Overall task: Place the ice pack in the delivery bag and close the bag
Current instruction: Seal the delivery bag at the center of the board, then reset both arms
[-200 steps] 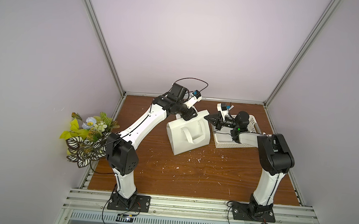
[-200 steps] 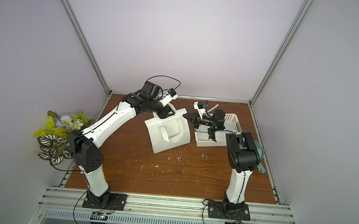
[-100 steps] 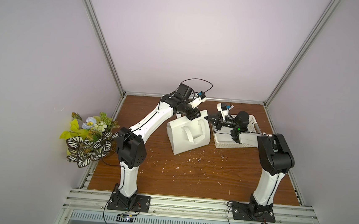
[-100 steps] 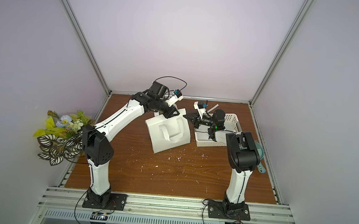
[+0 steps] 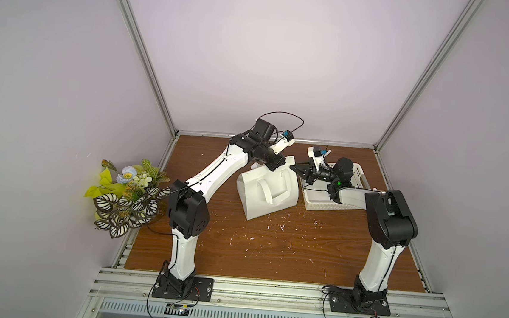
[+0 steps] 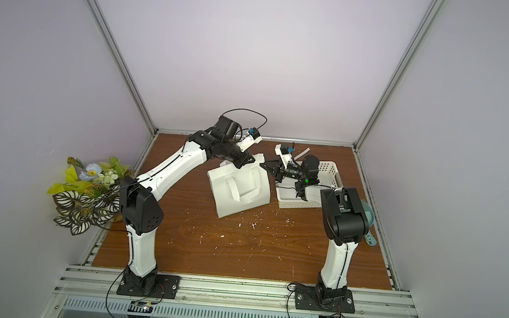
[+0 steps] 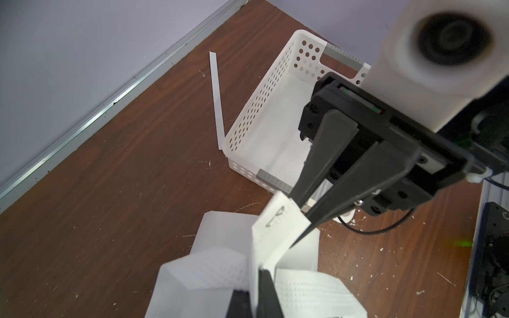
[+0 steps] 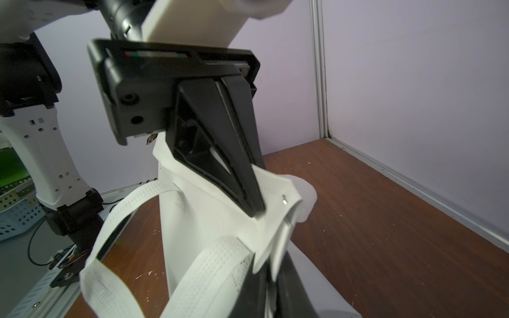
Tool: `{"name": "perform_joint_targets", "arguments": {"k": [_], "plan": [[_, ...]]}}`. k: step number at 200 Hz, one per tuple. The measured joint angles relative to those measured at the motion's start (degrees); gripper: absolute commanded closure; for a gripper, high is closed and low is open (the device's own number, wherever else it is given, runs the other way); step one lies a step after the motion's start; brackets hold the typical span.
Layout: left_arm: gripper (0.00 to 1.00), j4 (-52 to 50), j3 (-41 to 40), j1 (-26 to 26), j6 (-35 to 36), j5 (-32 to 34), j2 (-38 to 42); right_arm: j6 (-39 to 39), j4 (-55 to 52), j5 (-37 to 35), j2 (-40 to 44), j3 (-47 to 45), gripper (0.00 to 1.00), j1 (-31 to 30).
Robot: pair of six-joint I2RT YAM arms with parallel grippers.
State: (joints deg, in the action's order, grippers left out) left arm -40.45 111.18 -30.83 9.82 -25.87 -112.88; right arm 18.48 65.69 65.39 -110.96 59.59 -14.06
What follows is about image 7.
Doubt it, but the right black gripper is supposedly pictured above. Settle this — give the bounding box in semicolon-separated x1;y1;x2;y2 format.
289;72;493;242

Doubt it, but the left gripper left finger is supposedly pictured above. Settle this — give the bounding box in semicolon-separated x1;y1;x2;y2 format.
225;290;253;318

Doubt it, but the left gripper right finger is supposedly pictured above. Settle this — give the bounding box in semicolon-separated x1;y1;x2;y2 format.
257;270;284;318

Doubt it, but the white insulated delivery bag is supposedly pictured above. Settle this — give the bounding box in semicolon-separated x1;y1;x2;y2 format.
146;192;367;317

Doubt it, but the white perforated plastic basket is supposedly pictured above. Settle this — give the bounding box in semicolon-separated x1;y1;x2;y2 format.
222;30;370;194

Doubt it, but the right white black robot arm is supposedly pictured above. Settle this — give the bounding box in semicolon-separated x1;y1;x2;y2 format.
289;72;508;230

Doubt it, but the white plastic strip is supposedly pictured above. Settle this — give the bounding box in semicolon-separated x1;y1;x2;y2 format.
209;51;225;151

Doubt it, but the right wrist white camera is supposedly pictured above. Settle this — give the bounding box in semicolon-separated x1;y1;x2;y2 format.
360;1;508;132

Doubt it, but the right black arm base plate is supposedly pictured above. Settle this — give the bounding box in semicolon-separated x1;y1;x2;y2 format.
469;202;508;317

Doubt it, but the aluminium front rail frame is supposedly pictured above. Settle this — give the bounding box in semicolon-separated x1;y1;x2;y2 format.
459;172;508;317

